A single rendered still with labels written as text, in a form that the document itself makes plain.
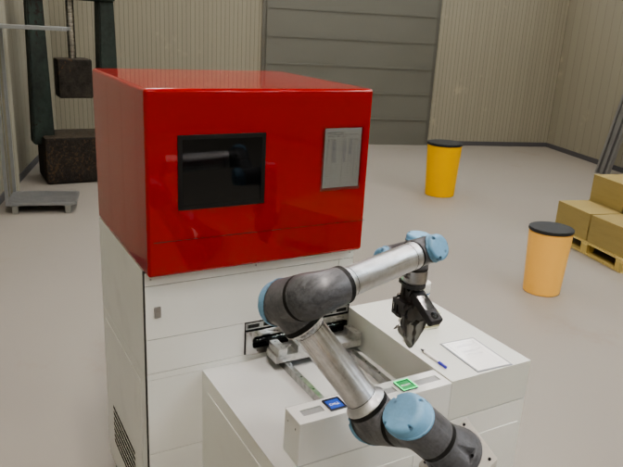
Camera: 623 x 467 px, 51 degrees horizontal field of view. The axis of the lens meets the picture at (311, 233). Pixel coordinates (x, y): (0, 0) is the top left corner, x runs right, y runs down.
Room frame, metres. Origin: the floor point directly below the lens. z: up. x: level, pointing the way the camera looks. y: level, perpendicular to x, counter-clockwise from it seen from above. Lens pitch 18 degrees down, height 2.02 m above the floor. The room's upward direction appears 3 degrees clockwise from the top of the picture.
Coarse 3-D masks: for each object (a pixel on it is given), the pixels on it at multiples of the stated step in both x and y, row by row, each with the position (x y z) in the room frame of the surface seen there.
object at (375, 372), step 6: (348, 348) 2.25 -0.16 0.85; (354, 354) 2.21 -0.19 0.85; (354, 360) 2.21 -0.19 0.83; (360, 360) 2.17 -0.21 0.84; (366, 360) 2.16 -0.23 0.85; (360, 366) 2.17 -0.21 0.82; (366, 366) 2.14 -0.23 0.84; (372, 366) 2.13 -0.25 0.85; (372, 372) 2.10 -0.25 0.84; (378, 372) 2.08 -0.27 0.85; (378, 378) 2.07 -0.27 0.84; (384, 378) 2.04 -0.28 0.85
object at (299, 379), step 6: (282, 366) 2.13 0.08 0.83; (288, 366) 2.09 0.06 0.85; (288, 372) 2.09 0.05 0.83; (294, 372) 2.05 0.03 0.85; (294, 378) 2.05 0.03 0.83; (300, 378) 2.01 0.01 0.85; (300, 384) 2.01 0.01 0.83; (306, 384) 1.98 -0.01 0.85; (306, 390) 1.97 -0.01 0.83; (312, 390) 1.94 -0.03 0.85; (312, 396) 1.93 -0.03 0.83; (318, 396) 1.91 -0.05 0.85
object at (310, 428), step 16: (384, 384) 1.82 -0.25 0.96; (416, 384) 1.83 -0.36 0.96; (432, 384) 1.83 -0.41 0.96; (448, 384) 1.84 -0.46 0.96; (320, 400) 1.70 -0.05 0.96; (432, 400) 1.81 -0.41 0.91; (448, 400) 1.84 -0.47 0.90; (288, 416) 1.63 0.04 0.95; (304, 416) 1.62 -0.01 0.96; (320, 416) 1.62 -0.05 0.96; (336, 416) 1.63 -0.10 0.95; (288, 432) 1.63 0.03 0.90; (304, 432) 1.58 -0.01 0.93; (320, 432) 1.61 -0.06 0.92; (336, 432) 1.63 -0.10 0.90; (288, 448) 1.63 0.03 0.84; (304, 448) 1.58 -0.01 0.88; (320, 448) 1.61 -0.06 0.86; (336, 448) 1.64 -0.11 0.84; (352, 448) 1.67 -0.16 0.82
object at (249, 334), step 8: (344, 312) 2.38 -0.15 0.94; (328, 320) 2.33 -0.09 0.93; (336, 320) 2.35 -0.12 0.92; (264, 328) 2.20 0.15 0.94; (272, 328) 2.21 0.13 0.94; (248, 336) 2.16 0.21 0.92; (256, 336) 2.18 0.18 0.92; (248, 344) 2.16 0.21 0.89; (264, 344) 2.21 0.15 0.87; (248, 352) 2.16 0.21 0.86; (256, 352) 2.18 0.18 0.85
